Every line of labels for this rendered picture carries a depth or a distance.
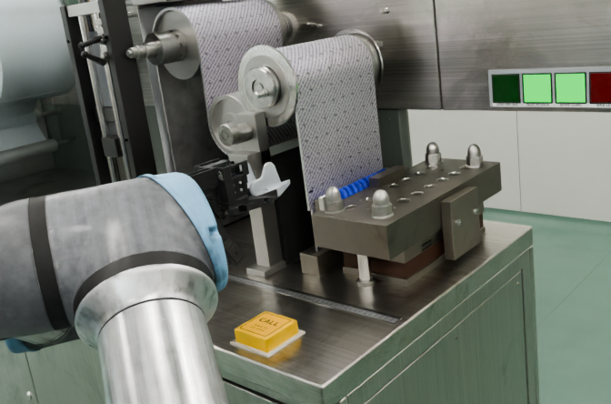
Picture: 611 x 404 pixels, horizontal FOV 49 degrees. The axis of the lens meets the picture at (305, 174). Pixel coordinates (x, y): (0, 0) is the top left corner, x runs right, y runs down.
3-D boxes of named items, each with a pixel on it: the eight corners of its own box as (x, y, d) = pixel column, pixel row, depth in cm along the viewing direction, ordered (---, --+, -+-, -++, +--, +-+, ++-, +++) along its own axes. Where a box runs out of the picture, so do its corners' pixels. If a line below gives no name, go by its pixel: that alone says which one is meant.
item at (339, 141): (307, 210, 124) (295, 111, 119) (381, 176, 140) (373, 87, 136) (309, 210, 123) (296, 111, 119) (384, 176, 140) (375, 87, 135)
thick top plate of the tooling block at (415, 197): (315, 246, 119) (310, 214, 118) (433, 183, 148) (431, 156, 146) (389, 260, 109) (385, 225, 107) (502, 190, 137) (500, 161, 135)
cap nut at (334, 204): (320, 213, 118) (316, 188, 117) (333, 207, 121) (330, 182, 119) (336, 215, 116) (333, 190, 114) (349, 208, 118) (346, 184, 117)
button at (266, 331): (235, 343, 103) (233, 328, 103) (267, 323, 108) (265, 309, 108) (267, 354, 99) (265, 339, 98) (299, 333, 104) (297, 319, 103)
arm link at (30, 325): (-116, 362, 49) (18, 371, 95) (45, 324, 52) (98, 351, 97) (-132, 209, 51) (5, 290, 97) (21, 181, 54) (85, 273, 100)
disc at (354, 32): (329, 100, 146) (321, 31, 143) (330, 99, 147) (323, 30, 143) (385, 100, 136) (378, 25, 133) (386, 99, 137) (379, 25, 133)
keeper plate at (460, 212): (445, 258, 122) (440, 201, 119) (471, 240, 129) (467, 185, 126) (456, 261, 120) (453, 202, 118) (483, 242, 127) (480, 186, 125)
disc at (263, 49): (244, 126, 128) (232, 46, 124) (245, 125, 129) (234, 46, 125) (301, 127, 118) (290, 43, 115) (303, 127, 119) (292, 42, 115)
